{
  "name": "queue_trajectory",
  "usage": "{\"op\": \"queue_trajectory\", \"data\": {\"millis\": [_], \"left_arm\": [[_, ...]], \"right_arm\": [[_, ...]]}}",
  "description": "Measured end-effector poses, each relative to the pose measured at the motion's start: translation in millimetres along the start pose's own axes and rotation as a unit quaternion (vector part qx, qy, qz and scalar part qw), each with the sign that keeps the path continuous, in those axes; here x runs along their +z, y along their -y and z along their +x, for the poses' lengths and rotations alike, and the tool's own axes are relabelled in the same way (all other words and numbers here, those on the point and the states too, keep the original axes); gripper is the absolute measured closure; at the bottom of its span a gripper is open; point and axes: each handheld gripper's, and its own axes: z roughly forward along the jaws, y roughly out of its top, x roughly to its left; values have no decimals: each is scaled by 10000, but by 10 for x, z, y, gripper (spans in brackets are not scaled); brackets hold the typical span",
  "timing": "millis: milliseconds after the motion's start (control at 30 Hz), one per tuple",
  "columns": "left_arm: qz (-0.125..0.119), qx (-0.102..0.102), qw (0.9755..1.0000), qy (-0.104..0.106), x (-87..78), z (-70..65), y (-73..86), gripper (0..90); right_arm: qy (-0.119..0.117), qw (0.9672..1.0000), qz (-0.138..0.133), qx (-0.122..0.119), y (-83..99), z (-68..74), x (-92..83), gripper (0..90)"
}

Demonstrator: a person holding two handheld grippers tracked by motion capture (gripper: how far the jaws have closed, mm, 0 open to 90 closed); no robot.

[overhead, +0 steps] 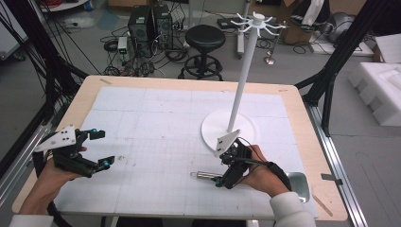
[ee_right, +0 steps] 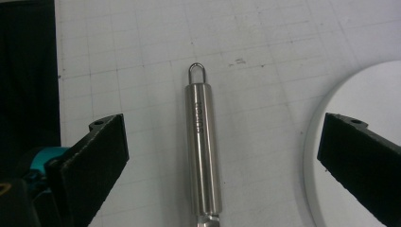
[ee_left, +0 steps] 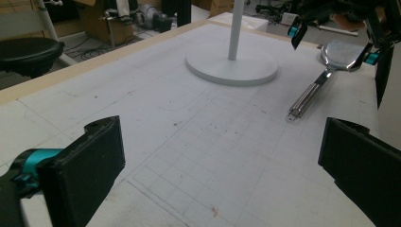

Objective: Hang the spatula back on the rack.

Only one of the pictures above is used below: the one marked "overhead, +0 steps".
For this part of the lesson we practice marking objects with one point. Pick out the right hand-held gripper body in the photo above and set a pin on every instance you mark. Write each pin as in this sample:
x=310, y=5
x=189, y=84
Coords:
x=238, y=157

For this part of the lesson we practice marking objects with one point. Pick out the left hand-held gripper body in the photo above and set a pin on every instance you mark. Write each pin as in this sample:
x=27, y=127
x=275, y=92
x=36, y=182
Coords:
x=67, y=157

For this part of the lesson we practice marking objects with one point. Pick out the stainless steel spatula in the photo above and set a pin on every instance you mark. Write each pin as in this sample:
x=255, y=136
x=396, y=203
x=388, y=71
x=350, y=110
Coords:
x=301, y=186

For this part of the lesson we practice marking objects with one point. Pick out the person's right hand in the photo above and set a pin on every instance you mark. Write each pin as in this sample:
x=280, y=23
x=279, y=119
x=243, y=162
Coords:
x=261, y=181

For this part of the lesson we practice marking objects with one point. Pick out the person's left hand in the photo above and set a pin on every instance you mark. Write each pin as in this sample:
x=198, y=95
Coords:
x=47, y=186

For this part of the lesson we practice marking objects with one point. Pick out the white utensil rack stand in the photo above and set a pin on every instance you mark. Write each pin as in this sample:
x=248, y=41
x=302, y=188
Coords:
x=220, y=126

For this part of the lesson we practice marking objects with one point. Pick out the beige tape strip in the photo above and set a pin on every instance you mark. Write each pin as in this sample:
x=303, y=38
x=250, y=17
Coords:
x=105, y=81

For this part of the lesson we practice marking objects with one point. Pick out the white grid mat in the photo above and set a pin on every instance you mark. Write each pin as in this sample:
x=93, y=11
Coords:
x=157, y=104

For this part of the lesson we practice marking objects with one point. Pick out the small grey electronic box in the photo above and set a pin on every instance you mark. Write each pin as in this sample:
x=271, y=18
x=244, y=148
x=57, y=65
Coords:
x=122, y=44

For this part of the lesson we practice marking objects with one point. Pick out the grey tape piece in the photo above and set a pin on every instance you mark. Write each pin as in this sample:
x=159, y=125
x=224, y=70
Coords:
x=331, y=178

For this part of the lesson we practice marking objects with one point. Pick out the thin metal stand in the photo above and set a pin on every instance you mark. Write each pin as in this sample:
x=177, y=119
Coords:
x=270, y=58

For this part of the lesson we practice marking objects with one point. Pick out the large black computer tower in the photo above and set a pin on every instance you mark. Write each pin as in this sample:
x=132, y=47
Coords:
x=138, y=23

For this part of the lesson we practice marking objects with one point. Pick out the black round stool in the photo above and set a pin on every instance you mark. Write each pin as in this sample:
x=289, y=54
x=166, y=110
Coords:
x=205, y=37

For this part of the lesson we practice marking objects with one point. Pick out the white cabinet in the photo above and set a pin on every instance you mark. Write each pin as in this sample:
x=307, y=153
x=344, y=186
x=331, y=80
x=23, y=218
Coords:
x=9, y=38

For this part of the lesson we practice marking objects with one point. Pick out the slim black computer tower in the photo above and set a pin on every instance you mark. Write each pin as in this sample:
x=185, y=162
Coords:
x=162, y=22

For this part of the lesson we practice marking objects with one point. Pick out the white round table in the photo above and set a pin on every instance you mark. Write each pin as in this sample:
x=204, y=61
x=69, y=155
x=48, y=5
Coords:
x=61, y=4

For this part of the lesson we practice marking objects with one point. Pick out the cardboard box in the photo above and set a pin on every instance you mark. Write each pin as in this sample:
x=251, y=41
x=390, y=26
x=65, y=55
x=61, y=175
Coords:
x=293, y=34

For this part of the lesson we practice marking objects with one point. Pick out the black flat device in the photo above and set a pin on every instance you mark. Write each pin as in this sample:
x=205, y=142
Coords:
x=225, y=22

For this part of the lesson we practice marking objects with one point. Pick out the large white foam packaging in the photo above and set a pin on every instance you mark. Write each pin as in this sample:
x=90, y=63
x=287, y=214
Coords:
x=378, y=94

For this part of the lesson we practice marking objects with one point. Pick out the black and white cloth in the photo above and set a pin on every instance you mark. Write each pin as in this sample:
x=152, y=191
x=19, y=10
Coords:
x=310, y=12

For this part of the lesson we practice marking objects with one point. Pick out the grey round appliance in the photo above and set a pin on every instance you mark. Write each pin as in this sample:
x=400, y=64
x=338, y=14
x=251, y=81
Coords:
x=342, y=23

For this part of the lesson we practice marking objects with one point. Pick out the white foam block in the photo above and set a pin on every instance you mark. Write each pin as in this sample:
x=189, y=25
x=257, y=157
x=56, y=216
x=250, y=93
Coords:
x=390, y=47

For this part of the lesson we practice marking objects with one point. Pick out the aluminium rail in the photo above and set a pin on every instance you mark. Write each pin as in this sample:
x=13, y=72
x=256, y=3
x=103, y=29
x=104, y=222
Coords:
x=19, y=164
x=343, y=186

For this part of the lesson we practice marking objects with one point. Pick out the white upright post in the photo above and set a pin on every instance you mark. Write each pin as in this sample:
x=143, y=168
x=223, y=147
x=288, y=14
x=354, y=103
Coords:
x=241, y=44

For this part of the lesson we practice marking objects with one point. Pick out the black metal frame strut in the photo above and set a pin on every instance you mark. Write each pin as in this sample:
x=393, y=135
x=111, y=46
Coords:
x=353, y=41

